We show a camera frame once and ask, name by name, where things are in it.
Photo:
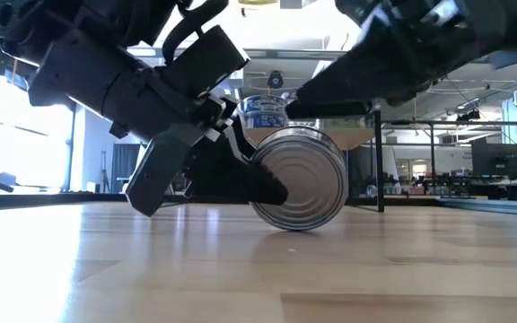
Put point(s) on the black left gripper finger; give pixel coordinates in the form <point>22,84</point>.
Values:
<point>231,184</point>
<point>242,139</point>

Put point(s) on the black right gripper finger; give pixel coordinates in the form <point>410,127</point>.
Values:
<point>357,81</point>
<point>330,110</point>

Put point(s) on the silver-lid seafood can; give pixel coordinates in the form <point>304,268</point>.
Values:
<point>308,179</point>

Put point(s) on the wooden shelf black metal legs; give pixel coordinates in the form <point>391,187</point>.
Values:
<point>359,138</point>

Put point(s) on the black round ceiling speaker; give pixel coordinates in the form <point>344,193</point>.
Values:
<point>275,80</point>

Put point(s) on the grey curtain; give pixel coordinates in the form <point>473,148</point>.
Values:
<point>121,157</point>

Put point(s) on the grey ceiling beam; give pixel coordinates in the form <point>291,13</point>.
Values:
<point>285,54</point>

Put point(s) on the bright window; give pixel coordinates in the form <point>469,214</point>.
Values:
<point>29,148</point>

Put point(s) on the black metal rack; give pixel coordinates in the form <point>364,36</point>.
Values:
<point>465,122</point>

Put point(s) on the black computer monitor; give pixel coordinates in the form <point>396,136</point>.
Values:
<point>501,159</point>

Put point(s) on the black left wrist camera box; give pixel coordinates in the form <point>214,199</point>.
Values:
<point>209,58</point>

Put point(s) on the black hanging camera rig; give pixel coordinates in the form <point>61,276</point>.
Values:
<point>467,116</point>

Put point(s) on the black metal table frame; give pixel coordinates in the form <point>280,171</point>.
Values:
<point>487,206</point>

